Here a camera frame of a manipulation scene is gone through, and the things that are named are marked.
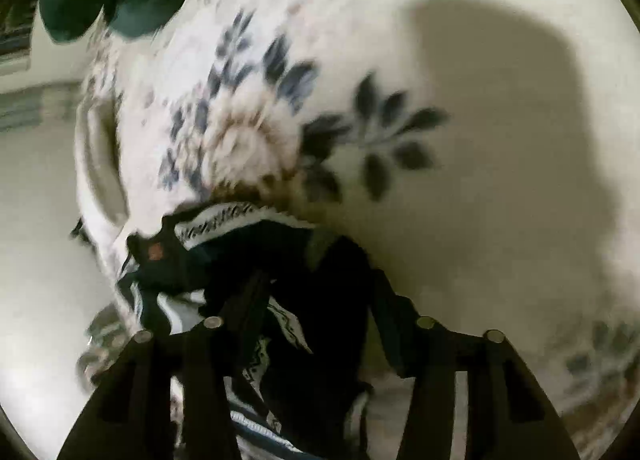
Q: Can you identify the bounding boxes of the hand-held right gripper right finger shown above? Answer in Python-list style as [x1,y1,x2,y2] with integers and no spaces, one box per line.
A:
[367,265,581,460]

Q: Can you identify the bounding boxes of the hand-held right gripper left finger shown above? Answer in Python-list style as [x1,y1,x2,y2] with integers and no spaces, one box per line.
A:
[56,267,273,460]

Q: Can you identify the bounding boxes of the dark patterned small garment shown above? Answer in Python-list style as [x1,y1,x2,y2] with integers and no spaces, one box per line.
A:
[116,201,381,460]

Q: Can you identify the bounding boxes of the white floral bed sheet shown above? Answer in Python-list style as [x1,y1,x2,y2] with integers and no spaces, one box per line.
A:
[75,0,640,460]

